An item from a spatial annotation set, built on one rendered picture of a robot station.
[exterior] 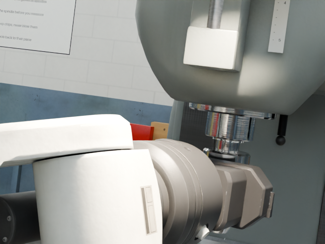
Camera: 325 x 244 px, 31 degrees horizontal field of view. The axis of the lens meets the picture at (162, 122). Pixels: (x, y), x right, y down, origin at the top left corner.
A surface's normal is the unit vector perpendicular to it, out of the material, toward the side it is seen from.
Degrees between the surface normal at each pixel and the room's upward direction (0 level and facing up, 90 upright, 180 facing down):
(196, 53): 90
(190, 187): 65
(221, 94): 130
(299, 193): 90
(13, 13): 90
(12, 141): 77
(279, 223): 90
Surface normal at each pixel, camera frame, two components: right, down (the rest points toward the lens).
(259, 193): -0.45, -0.03
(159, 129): -0.14, 0.04
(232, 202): 0.88, 0.14
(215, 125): -0.66, -0.04
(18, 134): 0.31, -0.13
